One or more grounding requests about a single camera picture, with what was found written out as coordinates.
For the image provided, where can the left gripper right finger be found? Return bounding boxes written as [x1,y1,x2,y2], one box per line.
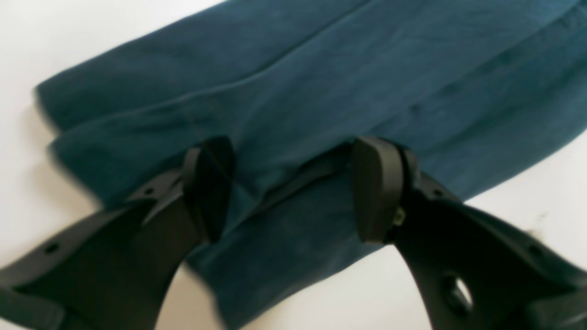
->
[352,137,587,330]

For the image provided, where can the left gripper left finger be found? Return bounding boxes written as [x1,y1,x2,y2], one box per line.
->
[0,137,235,330]

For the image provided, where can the dark blue t-shirt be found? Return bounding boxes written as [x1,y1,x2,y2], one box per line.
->
[35,0,586,330]

